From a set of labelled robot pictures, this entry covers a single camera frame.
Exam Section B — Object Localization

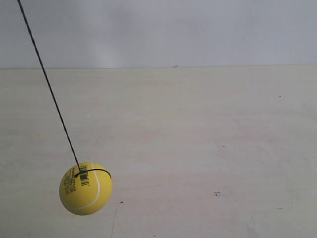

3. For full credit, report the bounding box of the yellow tennis ball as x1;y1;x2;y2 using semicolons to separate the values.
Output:
59;162;113;216

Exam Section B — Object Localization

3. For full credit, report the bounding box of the black hanging string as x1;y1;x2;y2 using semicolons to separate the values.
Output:
17;0;112;179

